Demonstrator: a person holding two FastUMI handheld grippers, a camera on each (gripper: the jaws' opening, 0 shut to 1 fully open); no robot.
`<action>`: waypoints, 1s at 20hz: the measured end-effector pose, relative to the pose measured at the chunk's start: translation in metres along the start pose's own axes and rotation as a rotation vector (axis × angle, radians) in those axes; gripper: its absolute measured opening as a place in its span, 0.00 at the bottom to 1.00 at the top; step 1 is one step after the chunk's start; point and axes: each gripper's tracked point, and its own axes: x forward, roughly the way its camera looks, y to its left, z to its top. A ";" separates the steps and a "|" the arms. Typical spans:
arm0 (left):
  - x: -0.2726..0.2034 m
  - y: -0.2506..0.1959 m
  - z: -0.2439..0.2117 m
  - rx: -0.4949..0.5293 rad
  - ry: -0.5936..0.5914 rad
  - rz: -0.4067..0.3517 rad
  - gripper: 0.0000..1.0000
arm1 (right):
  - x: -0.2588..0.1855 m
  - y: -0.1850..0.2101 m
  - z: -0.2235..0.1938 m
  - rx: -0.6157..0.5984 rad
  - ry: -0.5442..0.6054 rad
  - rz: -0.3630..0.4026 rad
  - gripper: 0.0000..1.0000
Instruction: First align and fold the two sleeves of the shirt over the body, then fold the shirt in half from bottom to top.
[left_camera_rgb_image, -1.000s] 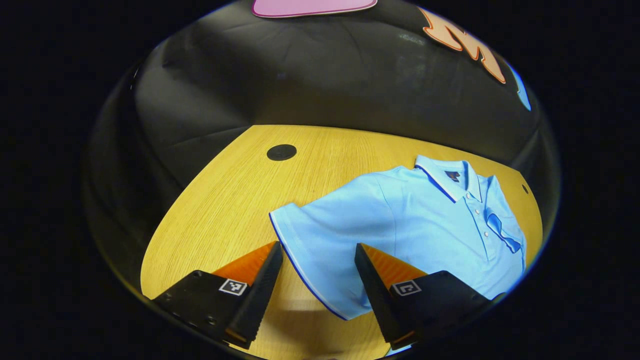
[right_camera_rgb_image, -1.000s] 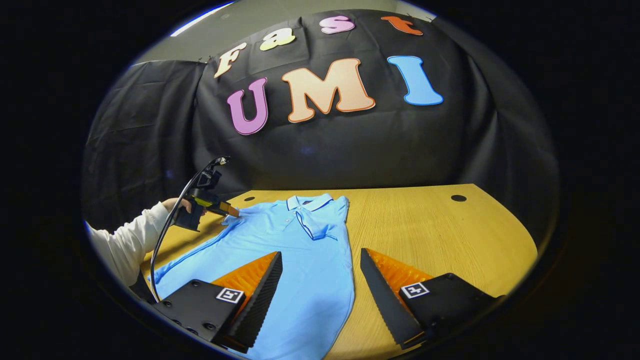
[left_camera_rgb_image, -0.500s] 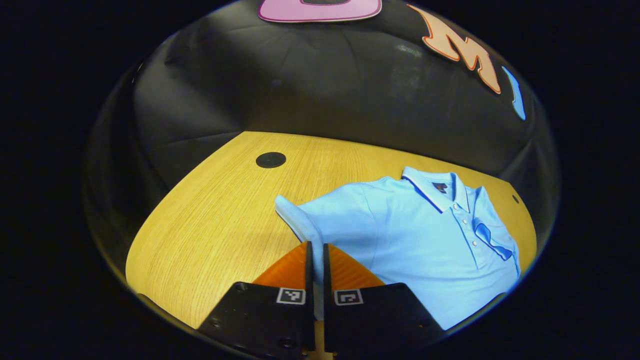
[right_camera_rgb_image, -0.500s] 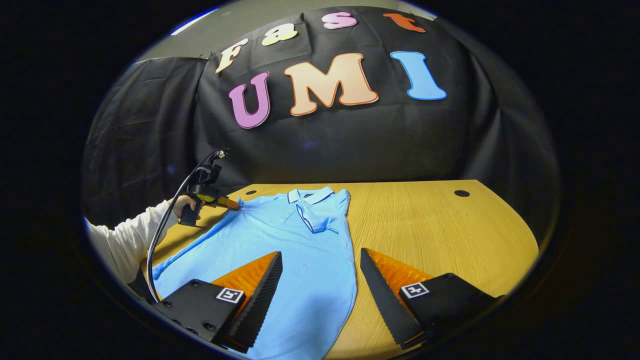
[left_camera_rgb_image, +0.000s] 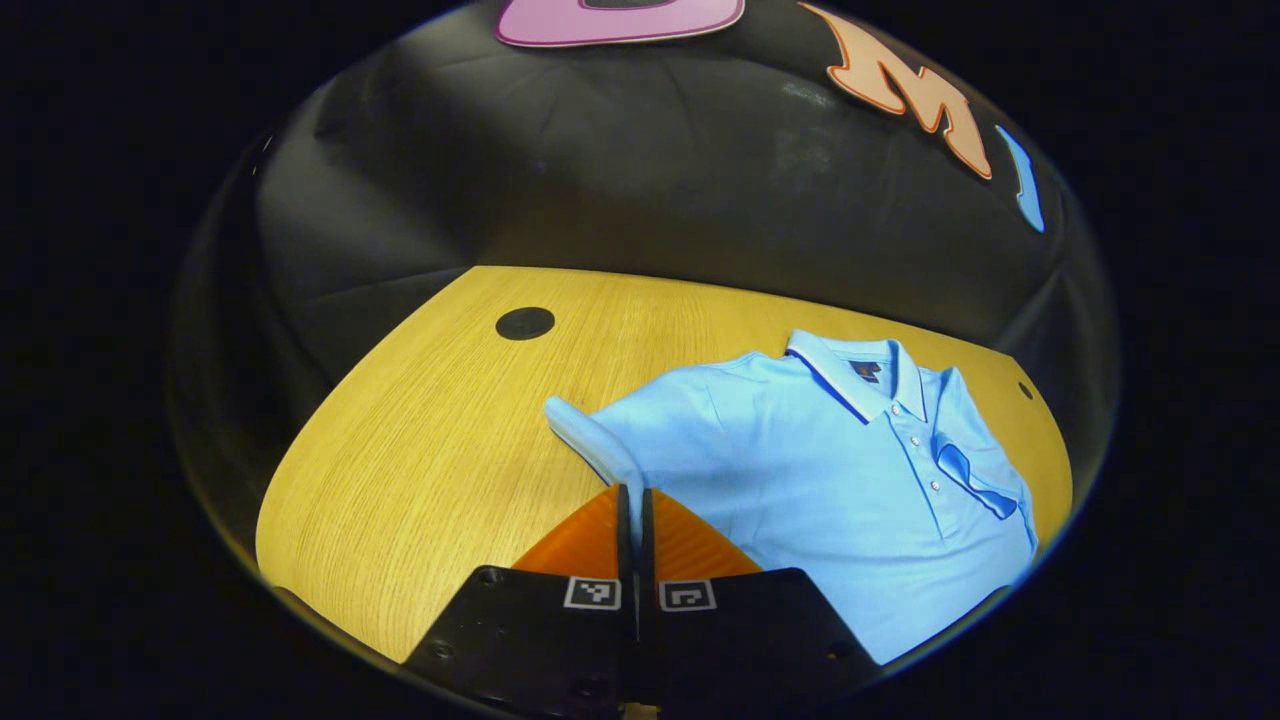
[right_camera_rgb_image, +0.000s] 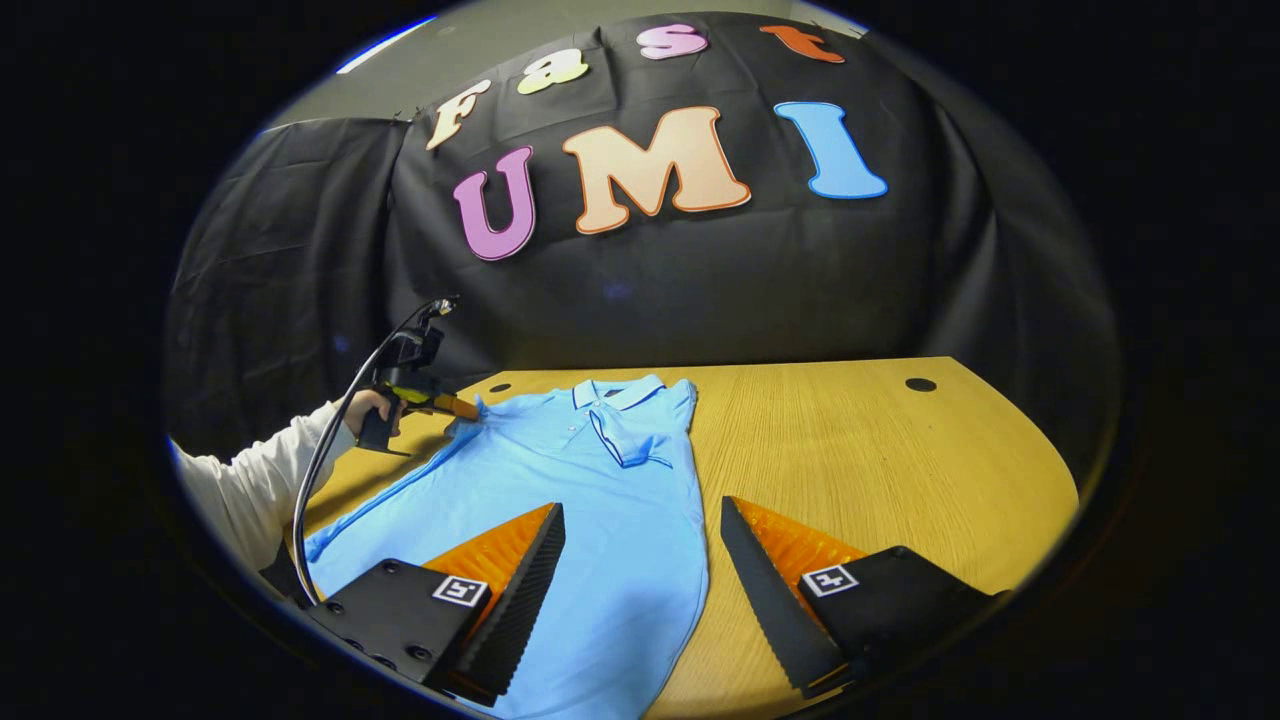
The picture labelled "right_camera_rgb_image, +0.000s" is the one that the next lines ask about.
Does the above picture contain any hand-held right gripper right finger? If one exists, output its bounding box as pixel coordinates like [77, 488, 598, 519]
[720, 496, 1006, 699]

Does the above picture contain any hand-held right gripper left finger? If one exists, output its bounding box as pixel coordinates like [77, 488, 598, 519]
[305, 503, 566, 706]

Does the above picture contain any light blue T-shirt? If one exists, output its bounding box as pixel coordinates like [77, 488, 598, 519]
[303, 375, 711, 720]

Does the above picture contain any black backdrop cloth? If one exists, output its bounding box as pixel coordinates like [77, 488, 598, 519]
[165, 12, 1121, 471]

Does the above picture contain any grey cable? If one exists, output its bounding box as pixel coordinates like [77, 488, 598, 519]
[290, 298, 446, 607]

